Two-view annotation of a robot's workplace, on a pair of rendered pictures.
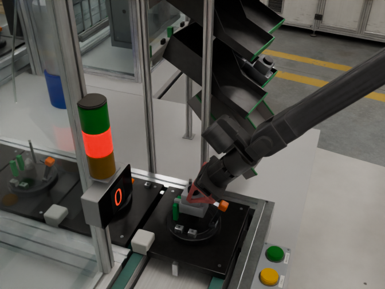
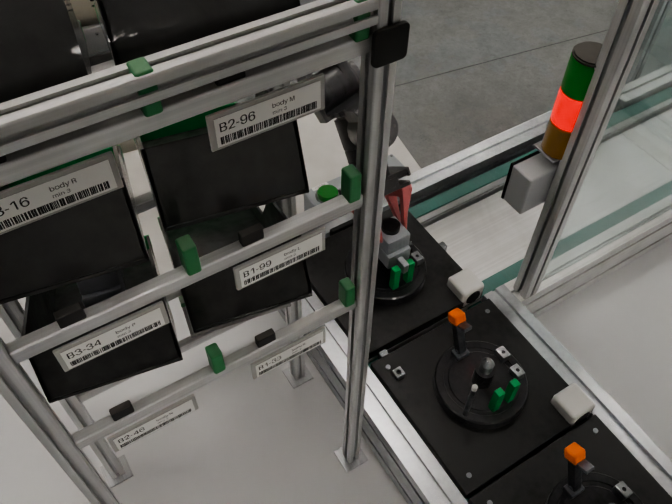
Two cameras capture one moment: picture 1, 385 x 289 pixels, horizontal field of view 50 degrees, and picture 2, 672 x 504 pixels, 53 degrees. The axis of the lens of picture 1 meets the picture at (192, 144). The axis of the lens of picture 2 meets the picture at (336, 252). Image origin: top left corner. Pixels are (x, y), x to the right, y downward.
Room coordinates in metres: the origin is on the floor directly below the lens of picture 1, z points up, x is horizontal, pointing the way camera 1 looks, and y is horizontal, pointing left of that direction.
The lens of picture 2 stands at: (1.36, 0.35, 1.90)
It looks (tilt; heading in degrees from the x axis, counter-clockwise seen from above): 51 degrees down; 218
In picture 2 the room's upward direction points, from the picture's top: 1 degrees clockwise
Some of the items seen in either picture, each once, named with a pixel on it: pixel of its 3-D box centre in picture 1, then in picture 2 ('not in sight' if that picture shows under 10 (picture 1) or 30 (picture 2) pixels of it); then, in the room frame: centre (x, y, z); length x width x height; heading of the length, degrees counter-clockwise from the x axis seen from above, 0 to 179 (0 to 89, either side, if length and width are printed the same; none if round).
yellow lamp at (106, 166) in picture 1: (101, 160); (564, 134); (0.61, 0.17, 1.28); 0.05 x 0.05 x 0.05
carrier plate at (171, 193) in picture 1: (193, 227); (384, 275); (0.75, 0.00, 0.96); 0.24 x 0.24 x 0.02; 70
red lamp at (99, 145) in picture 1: (97, 139); (574, 105); (0.61, 0.17, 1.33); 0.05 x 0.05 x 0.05
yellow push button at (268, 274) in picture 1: (268, 277); not in sight; (0.60, -0.18, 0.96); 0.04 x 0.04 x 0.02
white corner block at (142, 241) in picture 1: (142, 242); (464, 288); (0.69, 0.12, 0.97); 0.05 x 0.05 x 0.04; 70
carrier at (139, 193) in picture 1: (104, 189); (484, 373); (0.84, 0.24, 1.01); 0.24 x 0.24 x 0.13; 70
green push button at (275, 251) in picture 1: (275, 254); (327, 195); (0.66, -0.20, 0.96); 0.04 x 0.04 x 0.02
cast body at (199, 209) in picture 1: (189, 198); (392, 242); (0.75, 0.01, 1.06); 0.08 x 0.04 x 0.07; 70
